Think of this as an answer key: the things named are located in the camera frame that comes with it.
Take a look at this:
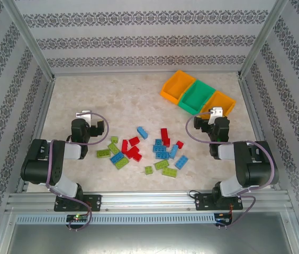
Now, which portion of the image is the green plastic bin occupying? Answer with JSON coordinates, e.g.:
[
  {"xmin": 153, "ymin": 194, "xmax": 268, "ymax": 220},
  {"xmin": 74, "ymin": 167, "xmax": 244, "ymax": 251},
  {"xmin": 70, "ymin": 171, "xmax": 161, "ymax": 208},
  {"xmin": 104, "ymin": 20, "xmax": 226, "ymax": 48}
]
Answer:
[{"xmin": 178, "ymin": 80, "xmax": 216, "ymax": 116}]

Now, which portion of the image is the orange plastic bin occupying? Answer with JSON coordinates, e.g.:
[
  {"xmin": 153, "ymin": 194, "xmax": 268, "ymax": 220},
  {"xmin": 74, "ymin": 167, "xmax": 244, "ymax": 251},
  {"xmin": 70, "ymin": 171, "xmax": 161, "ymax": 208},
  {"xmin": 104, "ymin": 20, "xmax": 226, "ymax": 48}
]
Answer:
[
  {"xmin": 160, "ymin": 70, "xmax": 197, "ymax": 105},
  {"xmin": 201, "ymin": 90, "xmax": 237, "ymax": 119}
]

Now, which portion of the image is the grey metal panel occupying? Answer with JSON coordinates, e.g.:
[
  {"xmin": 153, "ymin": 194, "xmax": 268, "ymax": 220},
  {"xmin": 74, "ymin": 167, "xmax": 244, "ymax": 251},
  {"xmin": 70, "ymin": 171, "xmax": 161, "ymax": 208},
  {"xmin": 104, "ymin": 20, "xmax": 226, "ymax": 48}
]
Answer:
[{"xmin": 0, "ymin": 211, "xmax": 299, "ymax": 254}]

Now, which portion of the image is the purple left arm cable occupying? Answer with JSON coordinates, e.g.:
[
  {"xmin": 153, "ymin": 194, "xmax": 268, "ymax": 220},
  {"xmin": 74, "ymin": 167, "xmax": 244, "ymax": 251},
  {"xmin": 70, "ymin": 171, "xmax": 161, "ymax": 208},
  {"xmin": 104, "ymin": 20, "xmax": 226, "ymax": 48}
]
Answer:
[{"xmin": 44, "ymin": 112, "xmax": 110, "ymax": 232}]

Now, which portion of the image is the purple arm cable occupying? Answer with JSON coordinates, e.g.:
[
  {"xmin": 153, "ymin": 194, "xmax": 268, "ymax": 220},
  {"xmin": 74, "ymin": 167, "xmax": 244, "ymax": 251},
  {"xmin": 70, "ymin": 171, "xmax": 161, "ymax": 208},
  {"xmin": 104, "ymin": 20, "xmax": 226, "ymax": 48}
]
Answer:
[
  {"xmin": 44, "ymin": 112, "xmax": 110, "ymax": 232},
  {"xmin": 186, "ymin": 112, "xmax": 276, "ymax": 231}
]

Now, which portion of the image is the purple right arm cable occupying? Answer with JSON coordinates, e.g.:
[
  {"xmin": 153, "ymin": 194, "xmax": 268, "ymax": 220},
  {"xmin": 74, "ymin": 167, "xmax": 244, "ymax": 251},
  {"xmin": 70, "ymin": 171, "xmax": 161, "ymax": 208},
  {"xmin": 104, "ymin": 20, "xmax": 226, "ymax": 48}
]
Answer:
[{"xmin": 186, "ymin": 112, "xmax": 276, "ymax": 231}]

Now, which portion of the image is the aluminium side rail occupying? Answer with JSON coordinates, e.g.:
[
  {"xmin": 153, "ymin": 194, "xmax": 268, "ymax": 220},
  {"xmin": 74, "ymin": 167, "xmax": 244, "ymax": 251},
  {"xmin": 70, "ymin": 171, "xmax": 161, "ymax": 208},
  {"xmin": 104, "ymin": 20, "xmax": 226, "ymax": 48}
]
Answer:
[
  {"xmin": 16, "ymin": 79, "xmax": 56, "ymax": 193},
  {"xmin": 238, "ymin": 76, "xmax": 281, "ymax": 191}
]

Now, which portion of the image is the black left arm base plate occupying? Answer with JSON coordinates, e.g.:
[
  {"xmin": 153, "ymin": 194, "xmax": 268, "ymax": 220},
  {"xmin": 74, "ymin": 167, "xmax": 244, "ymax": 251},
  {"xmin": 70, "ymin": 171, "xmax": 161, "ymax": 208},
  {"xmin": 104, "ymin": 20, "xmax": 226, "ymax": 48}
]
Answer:
[{"xmin": 53, "ymin": 194, "xmax": 102, "ymax": 212}]

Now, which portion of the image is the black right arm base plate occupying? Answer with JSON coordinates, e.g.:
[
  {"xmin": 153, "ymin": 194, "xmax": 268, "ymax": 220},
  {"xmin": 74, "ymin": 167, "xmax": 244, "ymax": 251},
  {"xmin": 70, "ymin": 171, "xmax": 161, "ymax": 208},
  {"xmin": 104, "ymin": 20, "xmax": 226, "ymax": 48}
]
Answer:
[{"xmin": 194, "ymin": 193, "xmax": 244, "ymax": 211}]

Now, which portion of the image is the aluminium mounting rail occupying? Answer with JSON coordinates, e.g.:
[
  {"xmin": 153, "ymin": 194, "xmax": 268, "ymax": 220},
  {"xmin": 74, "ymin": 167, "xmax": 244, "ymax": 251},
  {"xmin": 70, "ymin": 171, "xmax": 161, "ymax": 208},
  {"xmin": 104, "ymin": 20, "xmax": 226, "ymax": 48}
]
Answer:
[{"xmin": 5, "ymin": 192, "xmax": 292, "ymax": 212}]

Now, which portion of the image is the slotted grey cable duct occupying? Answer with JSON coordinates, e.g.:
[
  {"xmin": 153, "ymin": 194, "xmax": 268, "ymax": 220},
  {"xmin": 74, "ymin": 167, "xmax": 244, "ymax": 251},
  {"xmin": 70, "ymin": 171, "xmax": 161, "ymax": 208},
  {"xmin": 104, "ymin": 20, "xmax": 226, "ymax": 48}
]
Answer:
[{"xmin": 15, "ymin": 213, "xmax": 216, "ymax": 225}]

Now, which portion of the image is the aluminium frame post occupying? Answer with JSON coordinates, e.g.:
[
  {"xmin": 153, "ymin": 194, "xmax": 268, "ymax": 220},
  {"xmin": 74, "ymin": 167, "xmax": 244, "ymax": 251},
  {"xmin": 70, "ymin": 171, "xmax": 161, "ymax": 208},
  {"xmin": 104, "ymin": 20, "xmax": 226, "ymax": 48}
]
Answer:
[
  {"xmin": 2, "ymin": 0, "xmax": 55, "ymax": 80},
  {"xmin": 238, "ymin": 0, "xmax": 289, "ymax": 79}
]

